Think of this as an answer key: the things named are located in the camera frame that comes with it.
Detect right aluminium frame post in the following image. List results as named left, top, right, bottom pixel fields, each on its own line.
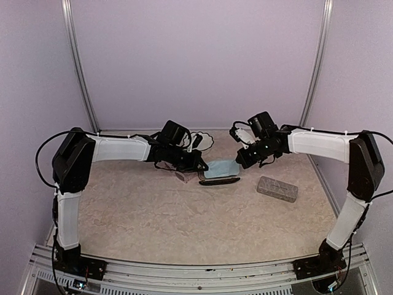
left=299, top=0, right=333, bottom=126

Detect grey glasses case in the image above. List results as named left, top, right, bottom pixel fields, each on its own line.
left=257, top=176, right=298, bottom=203

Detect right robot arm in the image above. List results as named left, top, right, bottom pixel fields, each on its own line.
left=229, top=111, right=385, bottom=273

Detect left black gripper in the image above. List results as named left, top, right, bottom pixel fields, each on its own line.
left=166, top=144, right=209, bottom=173

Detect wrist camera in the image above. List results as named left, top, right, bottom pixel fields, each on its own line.
left=229, top=120, right=255, bottom=149
left=188, top=133, right=203, bottom=152

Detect white scalloped bowl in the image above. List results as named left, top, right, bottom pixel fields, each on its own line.
left=182, top=132, right=214, bottom=151

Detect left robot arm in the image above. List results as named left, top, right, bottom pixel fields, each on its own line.
left=44, top=120, right=208, bottom=273

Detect clear frame glasses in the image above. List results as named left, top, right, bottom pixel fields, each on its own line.
left=164, top=162, right=197, bottom=184

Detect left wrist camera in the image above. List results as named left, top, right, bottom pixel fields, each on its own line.
left=188, top=133, right=203, bottom=152

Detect aluminium frame post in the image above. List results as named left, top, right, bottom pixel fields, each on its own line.
left=61, top=0, right=101, bottom=132
left=299, top=0, right=333, bottom=126

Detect front aluminium rail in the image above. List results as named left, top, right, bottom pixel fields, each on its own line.
left=24, top=242, right=378, bottom=295

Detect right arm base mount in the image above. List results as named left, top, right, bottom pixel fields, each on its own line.
left=293, top=239, right=347, bottom=280

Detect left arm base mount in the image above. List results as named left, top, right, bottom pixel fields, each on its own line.
left=53, top=242, right=107, bottom=281

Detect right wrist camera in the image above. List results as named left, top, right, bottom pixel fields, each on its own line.
left=229, top=120, right=255, bottom=149

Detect black glasses case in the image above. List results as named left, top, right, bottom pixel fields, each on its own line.
left=198, top=171, right=241, bottom=186

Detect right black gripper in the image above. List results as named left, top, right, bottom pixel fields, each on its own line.
left=236, top=136, right=277, bottom=169

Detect blue cleaning cloth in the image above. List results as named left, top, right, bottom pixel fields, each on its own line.
left=203, top=160, right=240, bottom=179

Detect left aluminium frame post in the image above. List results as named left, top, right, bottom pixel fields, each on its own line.
left=61, top=0, right=101, bottom=132

